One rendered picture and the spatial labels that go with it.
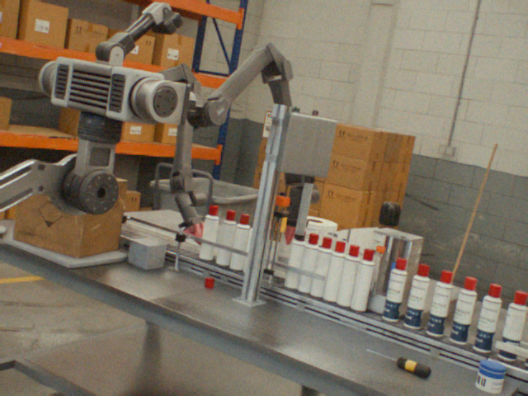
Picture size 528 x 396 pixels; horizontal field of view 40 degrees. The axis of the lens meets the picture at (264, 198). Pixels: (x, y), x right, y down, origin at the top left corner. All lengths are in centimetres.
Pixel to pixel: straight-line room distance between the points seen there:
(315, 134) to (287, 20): 620
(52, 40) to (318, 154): 404
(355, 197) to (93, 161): 384
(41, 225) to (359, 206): 364
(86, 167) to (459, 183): 521
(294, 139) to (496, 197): 476
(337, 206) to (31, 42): 274
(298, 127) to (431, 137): 500
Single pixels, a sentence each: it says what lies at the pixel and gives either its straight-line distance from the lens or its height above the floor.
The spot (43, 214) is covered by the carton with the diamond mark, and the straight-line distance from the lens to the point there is 271.
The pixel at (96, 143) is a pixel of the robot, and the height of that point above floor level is 128.
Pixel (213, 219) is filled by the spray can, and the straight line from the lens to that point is 270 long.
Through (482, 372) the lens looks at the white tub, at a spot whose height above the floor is 88.
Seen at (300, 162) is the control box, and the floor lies 133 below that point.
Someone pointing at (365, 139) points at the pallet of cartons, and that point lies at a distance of 593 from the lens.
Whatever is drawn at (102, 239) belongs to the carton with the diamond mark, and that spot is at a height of 90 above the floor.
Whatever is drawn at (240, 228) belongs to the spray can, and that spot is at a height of 104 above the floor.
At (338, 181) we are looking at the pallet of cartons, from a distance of 603.
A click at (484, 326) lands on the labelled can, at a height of 96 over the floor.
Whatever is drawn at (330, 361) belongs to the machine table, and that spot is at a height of 83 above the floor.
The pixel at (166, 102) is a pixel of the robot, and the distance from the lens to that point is 212.
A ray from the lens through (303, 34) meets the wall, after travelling 834.
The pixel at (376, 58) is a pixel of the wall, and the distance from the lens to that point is 766.
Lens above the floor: 151
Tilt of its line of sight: 8 degrees down
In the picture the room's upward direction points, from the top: 10 degrees clockwise
